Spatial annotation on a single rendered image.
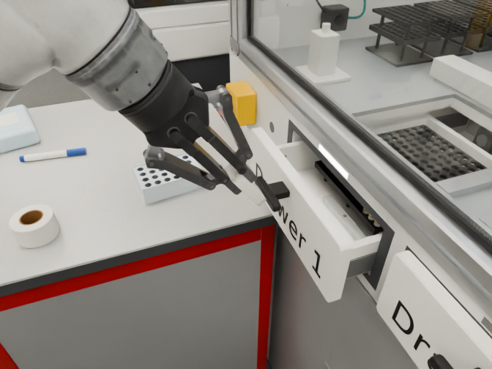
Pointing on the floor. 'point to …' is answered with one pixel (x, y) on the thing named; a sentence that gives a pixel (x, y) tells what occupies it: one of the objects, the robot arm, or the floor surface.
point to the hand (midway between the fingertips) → (245, 184)
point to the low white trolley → (129, 257)
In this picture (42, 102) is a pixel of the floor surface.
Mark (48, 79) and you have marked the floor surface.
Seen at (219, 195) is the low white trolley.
